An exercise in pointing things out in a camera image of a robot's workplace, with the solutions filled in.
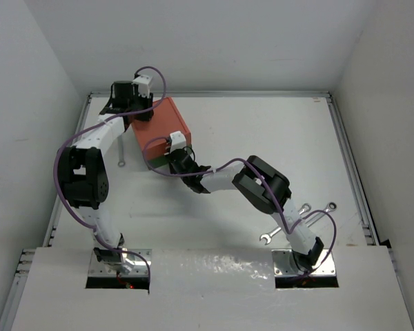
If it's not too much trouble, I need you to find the orange drawer cabinet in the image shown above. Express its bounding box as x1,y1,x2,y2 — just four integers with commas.
131,97,192,159

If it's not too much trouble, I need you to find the green bottom drawer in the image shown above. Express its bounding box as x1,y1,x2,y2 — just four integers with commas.
147,155,169,170

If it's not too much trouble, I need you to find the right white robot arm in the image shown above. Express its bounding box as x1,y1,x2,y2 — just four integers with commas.
167,148,324,272

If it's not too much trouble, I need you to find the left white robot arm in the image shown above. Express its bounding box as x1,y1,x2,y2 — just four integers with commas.
54,74,154,274

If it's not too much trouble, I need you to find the white front cover board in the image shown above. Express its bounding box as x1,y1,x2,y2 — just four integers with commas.
12,246,412,330

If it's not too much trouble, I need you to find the silver open-end wrench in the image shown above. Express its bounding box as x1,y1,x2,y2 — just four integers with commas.
259,203,311,245

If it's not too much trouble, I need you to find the silver ratchet wrench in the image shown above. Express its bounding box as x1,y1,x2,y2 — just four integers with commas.
306,202,337,227

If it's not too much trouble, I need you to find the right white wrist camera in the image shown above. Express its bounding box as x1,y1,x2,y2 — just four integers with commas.
168,131,187,153

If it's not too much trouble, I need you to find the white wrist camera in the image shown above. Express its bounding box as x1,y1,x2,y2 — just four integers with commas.
132,74,153,99
168,131,187,153

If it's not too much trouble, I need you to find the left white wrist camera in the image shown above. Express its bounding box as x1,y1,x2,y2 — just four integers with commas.
132,74,153,99

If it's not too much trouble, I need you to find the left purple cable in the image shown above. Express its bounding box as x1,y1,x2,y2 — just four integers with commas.
52,66,168,287

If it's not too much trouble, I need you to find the purple cable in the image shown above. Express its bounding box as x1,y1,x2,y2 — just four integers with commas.
141,136,338,277
52,66,168,287

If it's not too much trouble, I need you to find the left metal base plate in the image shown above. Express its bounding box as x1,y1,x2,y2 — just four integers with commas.
88,248,151,277

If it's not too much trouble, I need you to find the metal base plate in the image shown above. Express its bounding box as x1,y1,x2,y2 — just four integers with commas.
271,249,337,277
88,248,151,277

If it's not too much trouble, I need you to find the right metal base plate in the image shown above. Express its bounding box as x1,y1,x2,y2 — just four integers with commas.
271,249,337,277

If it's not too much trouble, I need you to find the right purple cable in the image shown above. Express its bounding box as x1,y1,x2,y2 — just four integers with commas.
141,136,338,277

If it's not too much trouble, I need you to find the aluminium table frame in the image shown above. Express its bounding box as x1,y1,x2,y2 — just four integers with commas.
9,92,383,330

